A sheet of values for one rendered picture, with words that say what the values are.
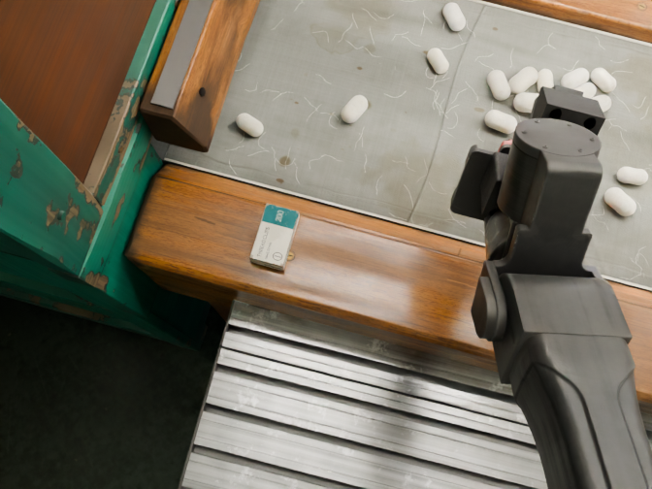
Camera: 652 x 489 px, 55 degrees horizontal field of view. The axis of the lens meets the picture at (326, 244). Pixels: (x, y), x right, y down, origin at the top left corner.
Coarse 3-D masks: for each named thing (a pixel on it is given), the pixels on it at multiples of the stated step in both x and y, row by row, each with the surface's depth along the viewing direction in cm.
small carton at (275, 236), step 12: (264, 216) 64; (276, 216) 64; (288, 216) 64; (264, 228) 64; (276, 228) 64; (288, 228) 64; (264, 240) 63; (276, 240) 63; (288, 240) 63; (252, 252) 63; (264, 252) 63; (276, 252) 63; (288, 252) 64; (264, 264) 64; (276, 264) 63
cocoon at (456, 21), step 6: (444, 6) 74; (450, 6) 74; (456, 6) 74; (444, 12) 74; (450, 12) 74; (456, 12) 74; (450, 18) 74; (456, 18) 73; (462, 18) 74; (450, 24) 74; (456, 24) 74; (462, 24) 74; (456, 30) 74
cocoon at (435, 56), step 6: (432, 54) 72; (438, 54) 72; (432, 60) 73; (438, 60) 72; (444, 60) 72; (432, 66) 73; (438, 66) 72; (444, 66) 72; (438, 72) 73; (444, 72) 73
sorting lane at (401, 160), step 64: (320, 0) 76; (384, 0) 76; (448, 0) 76; (256, 64) 73; (320, 64) 74; (384, 64) 74; (512, 64) 74; (576, 64) 75; (640, 64) 75; (320, 128) 71; (384, 128) 72; (448, 128) 72; (640, 128) 73; (320, 192) 69; (384, 192) 70; (448, 192) 70; (640, 192) 71; (640, 256) 69
